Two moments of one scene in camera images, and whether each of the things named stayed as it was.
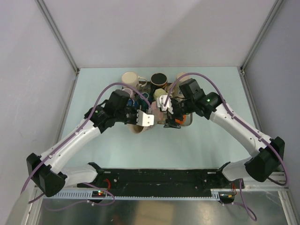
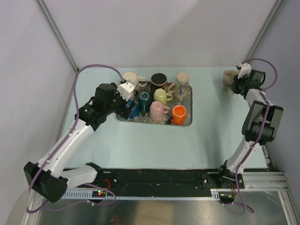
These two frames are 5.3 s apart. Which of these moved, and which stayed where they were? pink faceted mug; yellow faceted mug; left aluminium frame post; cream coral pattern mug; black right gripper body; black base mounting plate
Moved: cream coral pattern mug; black right gripper body
Stayed: pink faceted mug; yellow faceted mug; black base mounting plate; left aluminium frame post
